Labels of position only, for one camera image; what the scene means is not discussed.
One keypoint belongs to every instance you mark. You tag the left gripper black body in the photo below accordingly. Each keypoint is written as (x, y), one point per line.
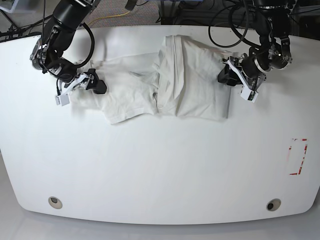
(252, 66)

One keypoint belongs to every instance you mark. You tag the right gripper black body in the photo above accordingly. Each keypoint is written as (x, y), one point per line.
(67, 74)

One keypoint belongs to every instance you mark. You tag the white printed T-shirt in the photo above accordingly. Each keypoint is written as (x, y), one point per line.
(180, 80)

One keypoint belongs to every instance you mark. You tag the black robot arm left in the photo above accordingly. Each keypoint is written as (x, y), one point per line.
(267, 33)

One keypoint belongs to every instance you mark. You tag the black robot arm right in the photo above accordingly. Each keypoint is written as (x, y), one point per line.
(57, 35)

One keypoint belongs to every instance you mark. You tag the red tape rectangle marking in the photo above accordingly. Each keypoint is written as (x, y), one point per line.
(296, 155)

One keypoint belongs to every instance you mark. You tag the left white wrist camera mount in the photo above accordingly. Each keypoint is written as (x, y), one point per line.
(250, 86)

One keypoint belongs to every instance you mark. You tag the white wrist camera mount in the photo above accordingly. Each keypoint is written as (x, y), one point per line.
(250, 86)
(80, 81)

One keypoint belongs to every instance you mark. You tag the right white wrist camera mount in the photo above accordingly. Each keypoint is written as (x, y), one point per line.
(80, 81)

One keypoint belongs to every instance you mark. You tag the left table cable grommet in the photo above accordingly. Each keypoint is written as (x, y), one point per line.
(55, 203)

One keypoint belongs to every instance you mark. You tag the table cable grommet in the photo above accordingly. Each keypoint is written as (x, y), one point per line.
(273, 205)
(55, 203)

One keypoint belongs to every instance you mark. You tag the right table cable grommet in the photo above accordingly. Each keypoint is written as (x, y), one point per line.
(273, 205)

